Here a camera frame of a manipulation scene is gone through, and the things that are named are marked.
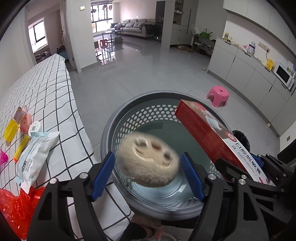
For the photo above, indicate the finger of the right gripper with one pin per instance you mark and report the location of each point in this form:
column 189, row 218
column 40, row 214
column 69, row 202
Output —
column 273, row 168
column 231, row 172

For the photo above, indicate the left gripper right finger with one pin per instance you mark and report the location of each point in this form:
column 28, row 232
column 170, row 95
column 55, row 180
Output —
column 230, row 211

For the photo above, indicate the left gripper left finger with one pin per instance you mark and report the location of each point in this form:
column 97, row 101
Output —
column 51, row 220

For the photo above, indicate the red toothpaste box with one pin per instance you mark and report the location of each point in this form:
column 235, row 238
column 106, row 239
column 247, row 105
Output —
column 216, row 140

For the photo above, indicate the red plastic bag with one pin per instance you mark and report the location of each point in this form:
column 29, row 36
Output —
column 18, row 210

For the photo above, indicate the white wet wipes pack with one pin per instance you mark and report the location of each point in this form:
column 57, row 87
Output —
column 33, row 158

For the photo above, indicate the pink plastic shuttlecock toy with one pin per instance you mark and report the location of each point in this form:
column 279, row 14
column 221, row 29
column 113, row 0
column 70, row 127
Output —
column 3, row 157

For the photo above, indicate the yellow foam dart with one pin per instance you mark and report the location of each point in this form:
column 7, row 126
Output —
column 21, row 147

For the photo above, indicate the pink pig toy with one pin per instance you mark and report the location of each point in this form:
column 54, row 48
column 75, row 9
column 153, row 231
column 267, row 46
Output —
column 25, row 123

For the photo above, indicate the yellow plastic ring lid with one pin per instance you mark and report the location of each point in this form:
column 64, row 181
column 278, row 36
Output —
column 11, row 130

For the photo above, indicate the pink snack wrapper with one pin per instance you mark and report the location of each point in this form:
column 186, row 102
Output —
column 20, row 113

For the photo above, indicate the pink plastic stool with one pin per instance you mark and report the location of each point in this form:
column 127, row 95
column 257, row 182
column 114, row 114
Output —
column 218, row 95

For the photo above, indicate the white microwave oven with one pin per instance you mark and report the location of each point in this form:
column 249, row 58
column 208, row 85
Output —
column 283, row 75

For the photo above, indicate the grey perforated laundry basket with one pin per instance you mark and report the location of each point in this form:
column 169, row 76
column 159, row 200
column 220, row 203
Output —
column 153, row 115

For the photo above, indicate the green bag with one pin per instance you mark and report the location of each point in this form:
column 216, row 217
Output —
column 205, row 34

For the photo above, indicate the red small stool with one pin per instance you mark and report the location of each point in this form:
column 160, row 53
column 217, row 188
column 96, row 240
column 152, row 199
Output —
column 103, row 43

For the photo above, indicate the grey sofa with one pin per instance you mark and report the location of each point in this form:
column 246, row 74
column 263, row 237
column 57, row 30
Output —
column 135, row 27

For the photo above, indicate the glass coffee table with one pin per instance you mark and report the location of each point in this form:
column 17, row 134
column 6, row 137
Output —
column 110, row 33

